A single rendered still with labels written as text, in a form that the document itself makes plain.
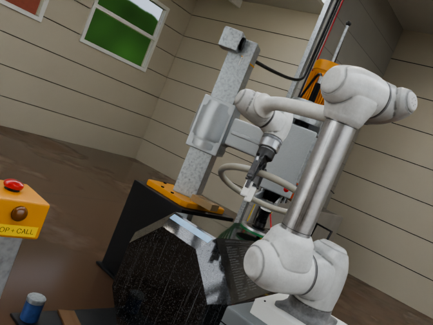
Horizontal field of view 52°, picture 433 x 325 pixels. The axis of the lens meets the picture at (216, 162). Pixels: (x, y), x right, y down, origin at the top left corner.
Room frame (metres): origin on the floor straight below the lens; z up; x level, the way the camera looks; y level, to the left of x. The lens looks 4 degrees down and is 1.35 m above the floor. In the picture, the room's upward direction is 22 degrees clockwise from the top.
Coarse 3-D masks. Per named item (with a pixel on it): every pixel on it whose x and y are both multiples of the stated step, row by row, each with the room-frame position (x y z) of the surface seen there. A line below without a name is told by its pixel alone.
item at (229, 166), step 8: (224, 168) 1.99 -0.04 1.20; (232, 168) 1.94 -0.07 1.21; (240, 168) 1.91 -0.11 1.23; (248, 168) 1.88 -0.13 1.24; (224, 176) 2.14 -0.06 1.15; (264, 176) 1.85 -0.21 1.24; (272, 176) 1.85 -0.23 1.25; (232, 184) 2.22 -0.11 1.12; (280, 184) 1.85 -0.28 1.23; (288, 184) 1.85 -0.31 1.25; (240, 192) 2.26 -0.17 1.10; (256, 200) 2.28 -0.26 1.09; (272, 208) 2.26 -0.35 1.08; (280, 208) 2.24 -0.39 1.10
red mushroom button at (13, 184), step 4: (8, 180) 0.88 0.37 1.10; (12, 180) 0.88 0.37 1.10; (16, 180) 0.89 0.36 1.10; (4, 184) 0.87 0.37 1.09; (8, 184) 0.87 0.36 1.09; (12, 184) 0.87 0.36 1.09; (16, 184) 0.88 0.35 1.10; (20, 184) 0.88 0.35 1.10; (12, 188) 0.87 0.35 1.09; (16, 188) 0.88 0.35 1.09; (20, 188) 0.88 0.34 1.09
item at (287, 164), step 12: (300, 132) 2.62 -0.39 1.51; (312, 132) 2.61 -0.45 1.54; (288, 144) 2.63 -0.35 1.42; (300, 144) 2.62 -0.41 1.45; (276, 156) 2.64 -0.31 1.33; (288, 156) 2.62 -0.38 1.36; (300, 156) 2.61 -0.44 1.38; (276, 168) 2.63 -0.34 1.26; (288, 168) 2.62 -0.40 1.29; (300, 168) 2.61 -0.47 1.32; (264, 180) 2.64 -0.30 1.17; (288, 180) 2.61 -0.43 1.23; (276, 192) 2.62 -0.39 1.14; (288, 192) 2.61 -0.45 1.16
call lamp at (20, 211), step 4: (16, 208) 0.84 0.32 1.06; (20, 208) 0.84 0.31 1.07; (24, 208) 0.85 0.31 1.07; (12, 212) 0.83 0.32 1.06; (16, 212) 0.84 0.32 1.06; (20, 212) 0.84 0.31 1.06; (24, 212) 0.85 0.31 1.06; (12, 216) 0.84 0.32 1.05; (16, 216) 0.84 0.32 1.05; (20, 216) 0.84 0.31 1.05; (24, 216) 0.85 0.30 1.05; (16, 220) 0.84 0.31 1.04; (20, 220) 0.85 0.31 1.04
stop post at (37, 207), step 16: (0, 192) 0.84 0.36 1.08; (16, 192) 0.88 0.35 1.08; (32, 192) 0.92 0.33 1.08; (0, 208) 0.82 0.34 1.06; (32, 208) 0.87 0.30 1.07; (48, 208) 0.89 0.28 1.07; (0, 224) 0.83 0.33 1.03; (16, 224) 0.85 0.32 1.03; (32, 224) 0.88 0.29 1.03; (0, 240) 0.86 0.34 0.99; (16, 240) 0.88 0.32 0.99; (0, 256) 0.87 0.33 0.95; (0, 272) 0.88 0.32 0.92; (0, 288) 0.89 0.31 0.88
